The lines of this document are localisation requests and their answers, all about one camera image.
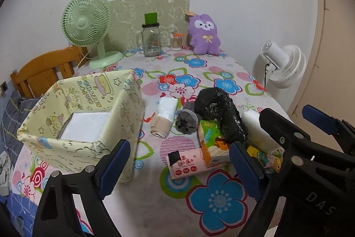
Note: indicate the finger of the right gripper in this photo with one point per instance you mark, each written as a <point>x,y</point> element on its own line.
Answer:
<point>341,130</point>

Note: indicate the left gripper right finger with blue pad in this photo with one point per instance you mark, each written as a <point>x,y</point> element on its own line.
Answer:
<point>260,184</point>

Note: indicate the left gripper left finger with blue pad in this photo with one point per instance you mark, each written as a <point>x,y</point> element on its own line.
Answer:
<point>56,213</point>

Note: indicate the black plastic bag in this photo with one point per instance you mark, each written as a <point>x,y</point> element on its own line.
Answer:
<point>215,104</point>

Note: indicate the yellow cartoon tissue pack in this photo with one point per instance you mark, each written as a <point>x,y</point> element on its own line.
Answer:
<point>268,160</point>

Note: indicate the crumpled grey white cloth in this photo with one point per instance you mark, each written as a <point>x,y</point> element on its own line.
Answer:
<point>6,171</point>

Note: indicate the white standing fan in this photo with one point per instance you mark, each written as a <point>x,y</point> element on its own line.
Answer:
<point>288,64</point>

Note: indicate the pink tissue pack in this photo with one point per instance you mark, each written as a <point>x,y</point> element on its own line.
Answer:
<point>183,164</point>

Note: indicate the yellow cartoon fabric storage box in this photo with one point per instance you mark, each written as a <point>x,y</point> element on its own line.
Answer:
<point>81,119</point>

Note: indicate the grey plaid pillow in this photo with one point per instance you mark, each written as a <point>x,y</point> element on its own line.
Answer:
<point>13,115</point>

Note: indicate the white beige rolled cloth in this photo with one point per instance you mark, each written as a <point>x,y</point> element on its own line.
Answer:
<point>162,121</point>

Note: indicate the purple plush bunny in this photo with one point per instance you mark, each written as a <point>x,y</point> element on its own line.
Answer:
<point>203,36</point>

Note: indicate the cotton swab jar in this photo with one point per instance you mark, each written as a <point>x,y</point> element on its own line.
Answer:
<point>176,41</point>

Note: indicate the glass mug jar green lid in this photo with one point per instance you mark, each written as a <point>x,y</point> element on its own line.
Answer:
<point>150,35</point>

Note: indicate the green desk fan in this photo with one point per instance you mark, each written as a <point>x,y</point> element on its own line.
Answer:
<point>85,23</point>

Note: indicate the green cartoon cardboard panel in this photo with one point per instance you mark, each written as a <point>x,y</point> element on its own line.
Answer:
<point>127,17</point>

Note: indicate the grey drawstring pouch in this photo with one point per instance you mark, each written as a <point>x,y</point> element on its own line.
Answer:
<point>187,120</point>

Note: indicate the wall power socket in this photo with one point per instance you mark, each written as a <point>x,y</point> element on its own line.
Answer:
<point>4,87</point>

